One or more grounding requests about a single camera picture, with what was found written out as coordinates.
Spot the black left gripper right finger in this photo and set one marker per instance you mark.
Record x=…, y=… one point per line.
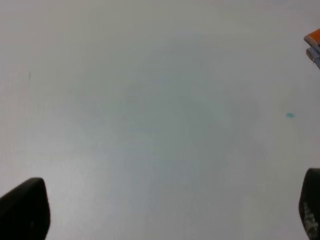
x=309, y=203

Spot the grey towel with orange stripe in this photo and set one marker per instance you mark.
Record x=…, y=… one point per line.
x=313, y=51

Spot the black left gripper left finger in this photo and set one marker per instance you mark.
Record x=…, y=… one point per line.
x=25, y=211

